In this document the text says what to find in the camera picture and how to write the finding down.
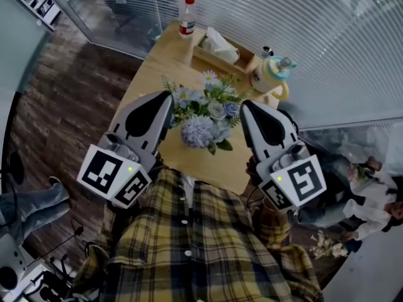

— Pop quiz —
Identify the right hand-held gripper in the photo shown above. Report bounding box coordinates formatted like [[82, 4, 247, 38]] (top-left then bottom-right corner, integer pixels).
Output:
[[239, 99, 327, 215]]

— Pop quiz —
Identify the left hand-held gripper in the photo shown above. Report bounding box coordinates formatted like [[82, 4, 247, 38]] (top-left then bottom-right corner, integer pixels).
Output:
[[76, 89, 176, 210]]

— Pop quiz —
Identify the blue flowers bunch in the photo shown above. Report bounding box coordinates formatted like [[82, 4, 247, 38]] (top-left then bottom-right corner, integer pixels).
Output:
[[161, 70, 254, 156]]

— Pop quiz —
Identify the person's right forearm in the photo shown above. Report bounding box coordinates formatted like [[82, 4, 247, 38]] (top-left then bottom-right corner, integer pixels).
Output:
[[261, 196, 286, 215]]

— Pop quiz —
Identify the cream jug teal lid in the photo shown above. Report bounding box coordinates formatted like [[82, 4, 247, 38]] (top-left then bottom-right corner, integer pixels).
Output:
[[251, 55, 297, 101]]

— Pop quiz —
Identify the wooden table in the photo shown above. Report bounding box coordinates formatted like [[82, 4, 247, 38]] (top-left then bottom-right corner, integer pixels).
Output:
[[108, 20, 284, 196]]

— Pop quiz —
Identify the wooden tray box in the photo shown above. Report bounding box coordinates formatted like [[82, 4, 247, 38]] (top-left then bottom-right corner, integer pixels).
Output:
[[191, 26, 263, 75]]

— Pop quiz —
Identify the white tissue pack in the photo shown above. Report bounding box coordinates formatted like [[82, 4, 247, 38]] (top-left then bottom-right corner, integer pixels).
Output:
[[198, 26, 240, 64]]

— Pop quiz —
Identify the clear bottle red cap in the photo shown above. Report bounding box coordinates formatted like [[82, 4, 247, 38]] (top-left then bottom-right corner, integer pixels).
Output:
[[178, 0, 198, 40]]

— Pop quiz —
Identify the yellow plaid shirt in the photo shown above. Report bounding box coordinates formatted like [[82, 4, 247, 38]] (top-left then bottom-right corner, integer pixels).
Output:
[[71, 167, 325, 302]]

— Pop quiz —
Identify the black chair base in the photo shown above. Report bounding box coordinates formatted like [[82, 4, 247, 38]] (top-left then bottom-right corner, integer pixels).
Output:
[[28, 253, 78, 302]]

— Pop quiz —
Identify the grey speaker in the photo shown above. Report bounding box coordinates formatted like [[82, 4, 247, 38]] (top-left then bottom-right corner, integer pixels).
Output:
[[0, 233, 28, 292]]

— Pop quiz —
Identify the black floor cable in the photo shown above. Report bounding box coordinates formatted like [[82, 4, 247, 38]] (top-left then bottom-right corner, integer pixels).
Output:
[[26, 225, 84, 269]]

